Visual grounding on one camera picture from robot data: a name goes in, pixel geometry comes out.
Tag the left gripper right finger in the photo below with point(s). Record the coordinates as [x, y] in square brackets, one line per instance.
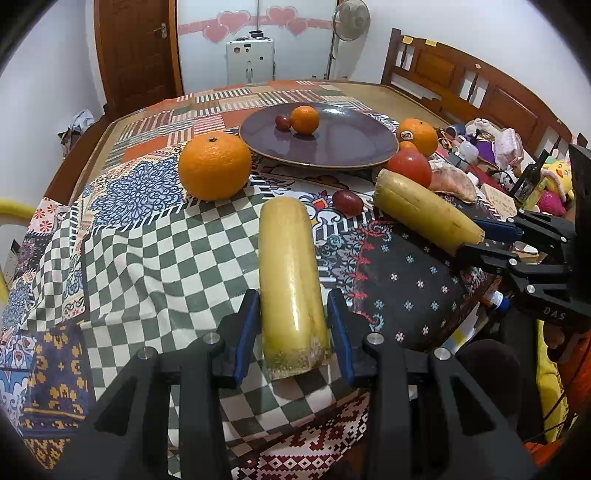
[428, 418]

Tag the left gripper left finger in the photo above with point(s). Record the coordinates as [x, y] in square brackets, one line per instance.
[125, 435]

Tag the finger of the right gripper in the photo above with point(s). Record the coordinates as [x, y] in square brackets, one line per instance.
[554, 293]
[545, 232]

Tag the short yellow sugarcane piece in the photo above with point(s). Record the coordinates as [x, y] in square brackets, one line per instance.
[424, 212]

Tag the pink pomelo segment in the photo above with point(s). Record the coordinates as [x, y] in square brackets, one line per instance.
[448, 179]

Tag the red tomato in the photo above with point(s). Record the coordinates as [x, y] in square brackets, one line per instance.
[413, 165]

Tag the large orange with sticker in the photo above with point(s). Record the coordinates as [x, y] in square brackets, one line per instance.
[420, 133]

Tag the long yellow sugarcane piece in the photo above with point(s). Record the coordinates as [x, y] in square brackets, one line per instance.
[295, 335]

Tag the dark red jujube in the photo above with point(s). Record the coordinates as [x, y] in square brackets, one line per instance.
[348, 203]

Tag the small tangerine front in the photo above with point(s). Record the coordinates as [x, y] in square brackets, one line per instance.
[304, 120]

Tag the small tangerine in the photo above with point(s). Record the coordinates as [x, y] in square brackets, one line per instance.
[304, 120]
[407, 145]

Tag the dark glass bottle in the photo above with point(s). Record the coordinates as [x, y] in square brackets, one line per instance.
[528, 180]

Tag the pink plastic bag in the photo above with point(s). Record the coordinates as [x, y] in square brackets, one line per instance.
[508, 149]

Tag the purple plush toy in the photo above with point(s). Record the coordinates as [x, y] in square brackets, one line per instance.
[482, 133]

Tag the white plastic bottle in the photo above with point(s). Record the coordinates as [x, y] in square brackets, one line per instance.
[469, 150]

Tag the wooden bed headboard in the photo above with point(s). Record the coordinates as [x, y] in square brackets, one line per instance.
[460, 87]

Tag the patchwork patterned tablecloth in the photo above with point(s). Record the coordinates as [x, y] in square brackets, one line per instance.
[138, 262]

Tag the purple ceramic plate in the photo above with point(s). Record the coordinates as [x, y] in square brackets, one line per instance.
[346, 139]

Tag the yellow foam tube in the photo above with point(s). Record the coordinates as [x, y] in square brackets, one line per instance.
[15, 211]

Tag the wooden bed footboard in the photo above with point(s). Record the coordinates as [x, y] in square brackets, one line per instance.
[74, 172]

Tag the dark red grape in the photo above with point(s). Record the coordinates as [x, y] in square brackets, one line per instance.
[283, 123]

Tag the white standing fan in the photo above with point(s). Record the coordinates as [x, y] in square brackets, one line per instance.
[350, 28]

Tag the frosted sliding wardrobe doors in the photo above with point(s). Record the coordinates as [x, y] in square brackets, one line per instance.
[224, 43]

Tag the striped patchwork bed mat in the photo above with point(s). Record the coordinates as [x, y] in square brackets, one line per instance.
[175, 121]

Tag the white box appliance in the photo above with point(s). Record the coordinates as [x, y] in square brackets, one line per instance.
[250, 59]

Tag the clothes pile on footboard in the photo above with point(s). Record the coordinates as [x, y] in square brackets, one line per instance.
[79, 124]

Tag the brown wooden door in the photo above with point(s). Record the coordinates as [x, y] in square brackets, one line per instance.
[137, 52]

